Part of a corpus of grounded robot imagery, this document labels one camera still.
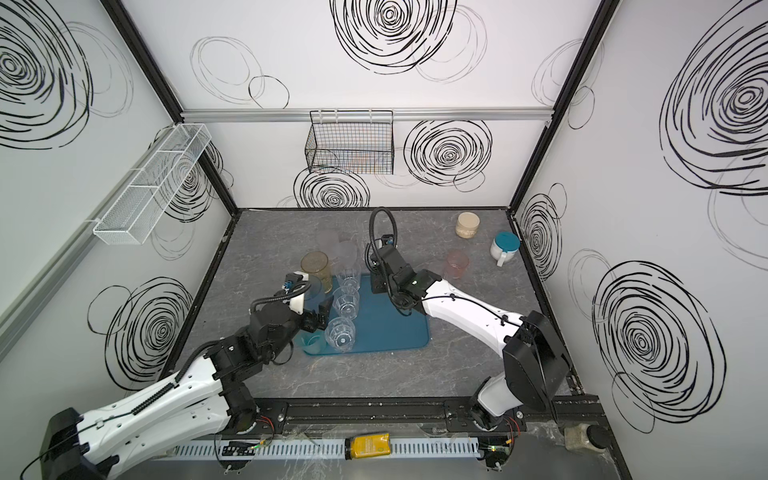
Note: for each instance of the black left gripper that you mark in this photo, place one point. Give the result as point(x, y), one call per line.
point(318, 312)

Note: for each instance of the teal green plastic cup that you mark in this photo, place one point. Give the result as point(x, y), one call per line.
point(312, 343)

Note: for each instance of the yellow transparent cup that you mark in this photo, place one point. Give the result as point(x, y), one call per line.
point(317, 263)

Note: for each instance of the black wire basket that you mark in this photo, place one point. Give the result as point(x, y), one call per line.
point(356, 147)

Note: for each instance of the white wire shelf basket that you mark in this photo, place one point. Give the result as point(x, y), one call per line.
point(168, 182)

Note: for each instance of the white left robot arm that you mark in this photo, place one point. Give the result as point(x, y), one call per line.
point(207, 395)

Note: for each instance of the black corner frame post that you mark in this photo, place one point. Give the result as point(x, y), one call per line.
point(130, 34)

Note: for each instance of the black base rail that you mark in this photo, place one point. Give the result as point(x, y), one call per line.
point(453, 414)

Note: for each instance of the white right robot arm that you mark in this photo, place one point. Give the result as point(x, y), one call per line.
point(534, 357)

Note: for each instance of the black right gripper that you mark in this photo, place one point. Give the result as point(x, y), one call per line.
point(384, 255)

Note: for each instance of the teal plastic tray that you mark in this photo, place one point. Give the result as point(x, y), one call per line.
point(380, 328)

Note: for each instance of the white mug teal lid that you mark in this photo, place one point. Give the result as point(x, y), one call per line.
point(504, 247)

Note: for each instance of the clear faceted glass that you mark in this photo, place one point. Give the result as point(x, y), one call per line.
point(348, 272)
point(346, 302)
point(340, 334)

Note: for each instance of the light blue plastic cup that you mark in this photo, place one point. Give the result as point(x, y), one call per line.
point(315, 295)

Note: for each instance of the pink transparent cup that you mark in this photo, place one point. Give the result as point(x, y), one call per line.
point(456, 264)

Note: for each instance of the aluminium wall rail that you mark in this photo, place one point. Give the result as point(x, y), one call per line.
point(260, 115)

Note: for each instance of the white slotted cable duct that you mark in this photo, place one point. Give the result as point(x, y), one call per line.
point(321, 449)

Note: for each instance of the yellow box on rail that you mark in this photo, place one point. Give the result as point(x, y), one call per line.
point(367, 446)

